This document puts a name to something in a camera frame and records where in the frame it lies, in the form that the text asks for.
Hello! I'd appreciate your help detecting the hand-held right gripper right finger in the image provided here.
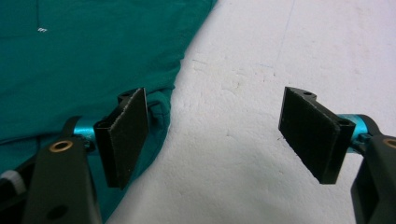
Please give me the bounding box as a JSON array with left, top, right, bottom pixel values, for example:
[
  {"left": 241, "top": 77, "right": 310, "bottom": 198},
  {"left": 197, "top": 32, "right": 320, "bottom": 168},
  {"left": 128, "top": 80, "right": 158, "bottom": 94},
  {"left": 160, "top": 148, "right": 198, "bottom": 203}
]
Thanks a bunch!
[{"left": 278, "top": 86, "right": 375, "bottom": 185}]

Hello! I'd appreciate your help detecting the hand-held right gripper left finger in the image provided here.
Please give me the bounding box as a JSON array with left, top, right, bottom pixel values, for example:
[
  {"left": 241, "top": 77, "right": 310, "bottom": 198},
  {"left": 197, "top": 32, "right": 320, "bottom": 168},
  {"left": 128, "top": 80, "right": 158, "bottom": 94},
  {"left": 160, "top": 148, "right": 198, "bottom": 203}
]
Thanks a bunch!
[{"left": 74, "top": 87, "right": 149, "bottom": 190}]

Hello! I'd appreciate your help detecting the white foam mat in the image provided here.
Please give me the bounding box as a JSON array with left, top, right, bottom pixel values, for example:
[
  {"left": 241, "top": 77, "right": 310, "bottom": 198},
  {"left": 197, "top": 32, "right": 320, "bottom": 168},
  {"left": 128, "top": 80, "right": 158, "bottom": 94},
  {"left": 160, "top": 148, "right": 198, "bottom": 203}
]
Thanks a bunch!
[{"left": 106, "top": 0, "right": 396, "bottom": 224}]

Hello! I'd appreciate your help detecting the green long-sleeved shirt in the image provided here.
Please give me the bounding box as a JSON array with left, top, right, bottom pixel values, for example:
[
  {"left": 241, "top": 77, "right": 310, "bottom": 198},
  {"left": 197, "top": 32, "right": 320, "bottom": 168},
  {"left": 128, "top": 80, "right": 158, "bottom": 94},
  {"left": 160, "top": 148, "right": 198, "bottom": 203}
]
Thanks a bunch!
[{"left": 0, "top": 0, "right": 219, "bottom": 224}]

